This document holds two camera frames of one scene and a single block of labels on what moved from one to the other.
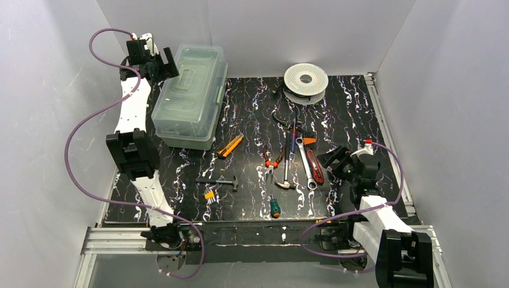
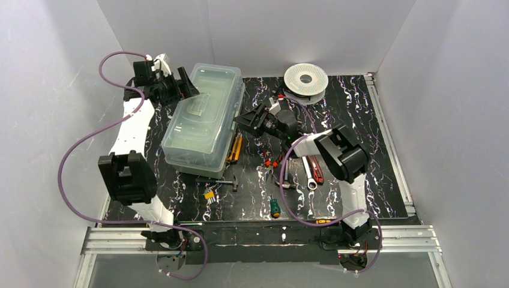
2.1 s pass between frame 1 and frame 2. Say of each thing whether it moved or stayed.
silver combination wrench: stayed
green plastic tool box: moved
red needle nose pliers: stayed
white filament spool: stayed
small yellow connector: stayed
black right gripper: moved
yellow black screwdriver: stayed
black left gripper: moved
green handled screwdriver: stayed
